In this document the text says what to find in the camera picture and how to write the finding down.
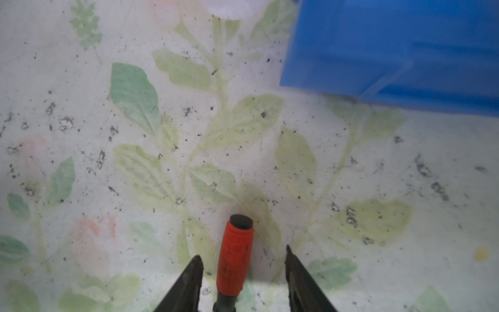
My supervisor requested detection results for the red handled screwdriver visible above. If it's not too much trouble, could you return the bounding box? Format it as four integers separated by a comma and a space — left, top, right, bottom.
213, 214, 254, 311

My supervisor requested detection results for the blue plastic bin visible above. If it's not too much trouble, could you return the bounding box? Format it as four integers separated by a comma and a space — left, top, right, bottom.
280, 1, 498, 116

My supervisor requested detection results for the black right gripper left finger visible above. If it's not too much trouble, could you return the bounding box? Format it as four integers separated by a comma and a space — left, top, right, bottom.
154, 255, 203, 312

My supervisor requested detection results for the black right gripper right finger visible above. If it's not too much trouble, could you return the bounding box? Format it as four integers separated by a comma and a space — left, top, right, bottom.
285, 245, 337, 312

